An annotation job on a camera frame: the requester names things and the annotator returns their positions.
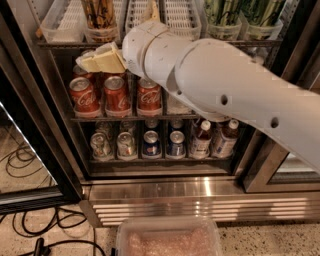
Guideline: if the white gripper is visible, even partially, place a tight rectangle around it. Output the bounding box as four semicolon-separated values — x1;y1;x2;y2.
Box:
76;0;160;73

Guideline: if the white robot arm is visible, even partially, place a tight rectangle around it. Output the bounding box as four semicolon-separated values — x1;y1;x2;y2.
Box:
76;20;320;172

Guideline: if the front right Coca-Cola can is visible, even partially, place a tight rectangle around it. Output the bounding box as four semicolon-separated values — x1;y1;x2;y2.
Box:
137;78;161;111

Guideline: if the second row left Coca-Cola can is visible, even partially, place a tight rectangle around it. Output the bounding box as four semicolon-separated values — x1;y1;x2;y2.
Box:
73;65;96;84

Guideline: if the front middle Coca-Cola can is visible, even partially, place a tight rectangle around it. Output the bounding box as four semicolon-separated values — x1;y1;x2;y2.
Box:
104;76;130;111

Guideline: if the front left Coca-Cola can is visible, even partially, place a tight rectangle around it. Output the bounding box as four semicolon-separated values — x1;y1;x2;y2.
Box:
69;77;99;113

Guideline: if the green can left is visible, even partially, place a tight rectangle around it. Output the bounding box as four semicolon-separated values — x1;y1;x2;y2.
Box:
204;0;242;27

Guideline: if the silver can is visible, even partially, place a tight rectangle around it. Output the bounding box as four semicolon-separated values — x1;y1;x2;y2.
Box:
117;132;136;157
90;132;112;160

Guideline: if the front left Pepsi can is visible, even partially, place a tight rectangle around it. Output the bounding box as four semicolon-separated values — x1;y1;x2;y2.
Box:
143;130;160;156

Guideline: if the pepsi can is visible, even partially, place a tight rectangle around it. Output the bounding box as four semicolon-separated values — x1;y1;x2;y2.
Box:
167;131;185;158
143;130;160;156

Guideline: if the front left silver can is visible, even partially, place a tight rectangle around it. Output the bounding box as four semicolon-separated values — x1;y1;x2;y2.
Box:
90;132;112;160

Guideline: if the front right Pepsi can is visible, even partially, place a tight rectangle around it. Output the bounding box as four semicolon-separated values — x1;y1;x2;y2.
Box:
167;131;185;158

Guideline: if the open glass fridge door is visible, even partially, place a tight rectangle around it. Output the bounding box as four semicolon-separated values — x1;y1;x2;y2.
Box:
0;20;80;214

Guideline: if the steel fridge base grille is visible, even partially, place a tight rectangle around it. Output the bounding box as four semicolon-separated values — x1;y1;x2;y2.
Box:
80;177;320;227

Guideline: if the white plastic lane tray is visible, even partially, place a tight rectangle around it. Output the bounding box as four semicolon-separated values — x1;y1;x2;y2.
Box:
125;0;148;33

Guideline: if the left tea bottle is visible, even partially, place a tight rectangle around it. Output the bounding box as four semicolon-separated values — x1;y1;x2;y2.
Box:
190;120;212;159

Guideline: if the tea bottle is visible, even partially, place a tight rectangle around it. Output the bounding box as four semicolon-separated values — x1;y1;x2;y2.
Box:
190;120;212;159
212;119;239;158

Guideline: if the right tea bottle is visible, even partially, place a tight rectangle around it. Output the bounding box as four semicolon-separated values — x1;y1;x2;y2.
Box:
212;119;239;158

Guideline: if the clear plastic bin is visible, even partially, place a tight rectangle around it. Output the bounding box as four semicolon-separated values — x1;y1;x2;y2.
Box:
116;216;223;256

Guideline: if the top wire shelf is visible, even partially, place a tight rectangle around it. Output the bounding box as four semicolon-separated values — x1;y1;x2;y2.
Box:
38;38;282;50

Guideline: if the wire shelf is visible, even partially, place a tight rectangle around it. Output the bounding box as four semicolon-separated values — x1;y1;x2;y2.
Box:
71;114;200;122
38;38;282;50

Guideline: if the middle wire shelf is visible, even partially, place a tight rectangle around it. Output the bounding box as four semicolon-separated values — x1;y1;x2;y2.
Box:
71;114;200;122

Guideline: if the black floor cable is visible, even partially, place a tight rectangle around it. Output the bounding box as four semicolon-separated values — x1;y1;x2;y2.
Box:
0;206;108;256

